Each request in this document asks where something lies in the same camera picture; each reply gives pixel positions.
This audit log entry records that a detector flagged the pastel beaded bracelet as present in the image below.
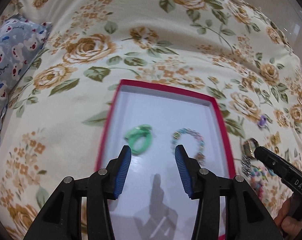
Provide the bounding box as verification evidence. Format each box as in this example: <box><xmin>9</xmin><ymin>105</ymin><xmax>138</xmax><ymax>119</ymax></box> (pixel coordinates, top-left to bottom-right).
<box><xmin>170</xmin><ymin>127</ymin><xmax>207</xmax><ymax>165</ymax></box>

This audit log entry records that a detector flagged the green hair tie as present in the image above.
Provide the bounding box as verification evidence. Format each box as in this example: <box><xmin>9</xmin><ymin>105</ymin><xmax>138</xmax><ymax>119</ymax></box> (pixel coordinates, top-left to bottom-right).
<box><xmin>123</xmin><ymin>123</ymin><xmax>153</xmax><ymax>156</ymax></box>

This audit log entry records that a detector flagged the red jewelry box tray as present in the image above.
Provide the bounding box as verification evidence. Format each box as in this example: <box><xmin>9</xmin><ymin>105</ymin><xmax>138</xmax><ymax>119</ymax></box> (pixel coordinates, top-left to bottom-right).
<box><xmin>80</xmin><ymin>78</ymin><xmax>237</xmax><ymax>240</ymax></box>

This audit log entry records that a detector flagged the right hand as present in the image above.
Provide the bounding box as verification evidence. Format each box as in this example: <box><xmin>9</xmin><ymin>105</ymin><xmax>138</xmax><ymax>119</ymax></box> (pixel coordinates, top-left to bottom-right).
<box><xmin>274</xmin><ymin>197</ymin><xmax>302</xmax><ymax>239</ymax></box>

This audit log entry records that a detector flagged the gold hair claw clip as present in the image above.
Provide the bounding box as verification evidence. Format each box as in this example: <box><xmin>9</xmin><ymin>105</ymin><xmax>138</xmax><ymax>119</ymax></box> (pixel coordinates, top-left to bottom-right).
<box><xmin>270</xmin><ymin>132</ymin><xmax>281</xmax><ymax>154</ymax></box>

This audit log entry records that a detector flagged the silver rhinestone brooch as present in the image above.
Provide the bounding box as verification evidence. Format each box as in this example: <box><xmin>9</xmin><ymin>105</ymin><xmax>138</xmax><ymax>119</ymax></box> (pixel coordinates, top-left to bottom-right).
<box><xmin>241</xmin><ymin>155</ymin><xmax>252</xmax><ymax>178</ymax></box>

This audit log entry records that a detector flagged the rose gold wrist watch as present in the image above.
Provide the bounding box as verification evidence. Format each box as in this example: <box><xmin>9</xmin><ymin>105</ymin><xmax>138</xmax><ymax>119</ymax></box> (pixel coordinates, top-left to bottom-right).
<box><xmin>242</xmin><ymin>138</ymin><xmax>259</xmax><ymax>159</ymax></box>

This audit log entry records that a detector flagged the floral bed blanket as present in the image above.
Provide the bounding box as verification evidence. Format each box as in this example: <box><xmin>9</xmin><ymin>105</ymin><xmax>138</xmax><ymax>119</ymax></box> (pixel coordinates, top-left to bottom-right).
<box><xmin>0</xmin><ymin>0</ymin><xmax>302</xmax><ymax>239</ymax></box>

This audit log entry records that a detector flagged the blue bear print pillow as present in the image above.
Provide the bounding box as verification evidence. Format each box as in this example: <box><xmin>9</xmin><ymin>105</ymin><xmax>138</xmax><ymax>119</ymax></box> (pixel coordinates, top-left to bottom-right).
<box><xmin>0</xmin><ymin>14</ymin><xmax>52</xmax><ymax>142</ymax></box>

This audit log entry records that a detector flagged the colorful chunky bead bracelet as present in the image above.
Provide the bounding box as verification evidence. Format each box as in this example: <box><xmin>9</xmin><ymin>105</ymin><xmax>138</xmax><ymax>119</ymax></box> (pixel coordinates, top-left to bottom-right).
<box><xmin>248</xmin><ymin>166</ymin><xmax>274</xmax><ymax>201</ymax></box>

